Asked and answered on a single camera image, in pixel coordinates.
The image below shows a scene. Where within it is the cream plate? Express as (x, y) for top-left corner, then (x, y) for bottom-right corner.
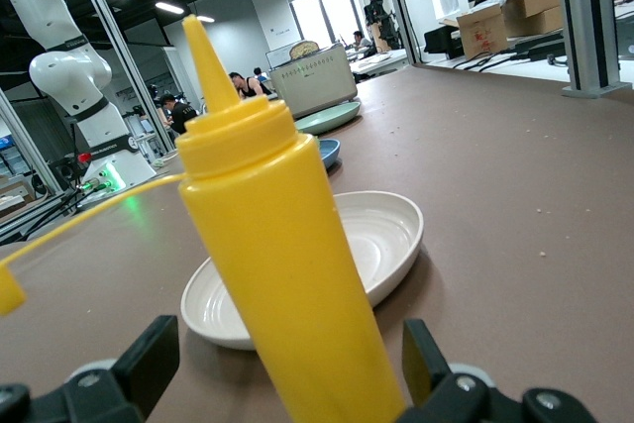
(179, 189), (426, 351)

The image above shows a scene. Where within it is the man in black cap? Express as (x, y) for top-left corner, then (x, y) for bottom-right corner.
(157, 93), (200, 136)

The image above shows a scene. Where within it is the beige chrome toaster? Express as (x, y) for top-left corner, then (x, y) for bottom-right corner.
(268, 42), (360, 119)

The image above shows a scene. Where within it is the yellow squeeze bottle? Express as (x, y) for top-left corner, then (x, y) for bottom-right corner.
(0, 14), (408, 423)

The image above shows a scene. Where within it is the cardboard box red print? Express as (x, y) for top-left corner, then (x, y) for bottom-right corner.
(455, 0), (510, 60)

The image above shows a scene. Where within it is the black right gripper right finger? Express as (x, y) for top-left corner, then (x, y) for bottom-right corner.
(395, 318), (599, 423)

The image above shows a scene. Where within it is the aluminium camera post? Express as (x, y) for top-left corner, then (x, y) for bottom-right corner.
(553, 0), (634, 99)

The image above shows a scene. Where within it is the pale green plate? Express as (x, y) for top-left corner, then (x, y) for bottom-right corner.
(292, 100), (364, 137)

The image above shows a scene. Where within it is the black humanoid robot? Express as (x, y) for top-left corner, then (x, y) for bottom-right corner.
(364, 0), (398, 53)

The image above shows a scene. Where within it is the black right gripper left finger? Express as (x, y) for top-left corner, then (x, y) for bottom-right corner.
(0, 314), (181, 423)

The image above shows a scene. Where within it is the brown bread slice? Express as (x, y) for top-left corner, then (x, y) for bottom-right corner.
(288, 39), (324, 60)

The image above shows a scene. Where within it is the man in black tank top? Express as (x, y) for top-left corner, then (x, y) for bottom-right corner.
(228, 70), (274, 99)

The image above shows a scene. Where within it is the blue plate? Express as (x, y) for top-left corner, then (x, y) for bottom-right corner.
(315, 138), (343, 172)

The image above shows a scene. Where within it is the black printer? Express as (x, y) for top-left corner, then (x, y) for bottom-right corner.
(423, 26), (465, 60)

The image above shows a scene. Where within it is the white toaster power cord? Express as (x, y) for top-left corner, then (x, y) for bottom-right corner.
(150, 151), (180, 169)

